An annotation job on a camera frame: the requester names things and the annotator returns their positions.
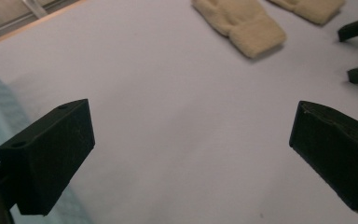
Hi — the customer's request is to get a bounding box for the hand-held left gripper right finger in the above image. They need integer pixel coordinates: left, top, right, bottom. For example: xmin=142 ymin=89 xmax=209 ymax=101
xmin=288 ymin=100 xmax=358 ymax=216

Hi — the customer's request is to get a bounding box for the beige glove with orange fingers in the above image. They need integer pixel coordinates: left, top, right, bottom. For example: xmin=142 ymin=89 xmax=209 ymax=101
xmin=266 ymin=0 xmax=347 ymax=26

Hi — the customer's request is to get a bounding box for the white desk frame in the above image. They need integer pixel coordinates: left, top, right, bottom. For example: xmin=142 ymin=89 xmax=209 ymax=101
xmin=21 ymin=0 xmax=49 ymax=20

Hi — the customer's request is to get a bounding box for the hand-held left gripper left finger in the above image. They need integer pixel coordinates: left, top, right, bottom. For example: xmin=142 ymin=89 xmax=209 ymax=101
xmin=0 ymin=98 xmax=96 ymax=217

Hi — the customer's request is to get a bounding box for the beige knitted glove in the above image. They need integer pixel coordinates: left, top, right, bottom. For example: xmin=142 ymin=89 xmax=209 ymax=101
xmin=191 ymin=0 xmax=288 ymax=60

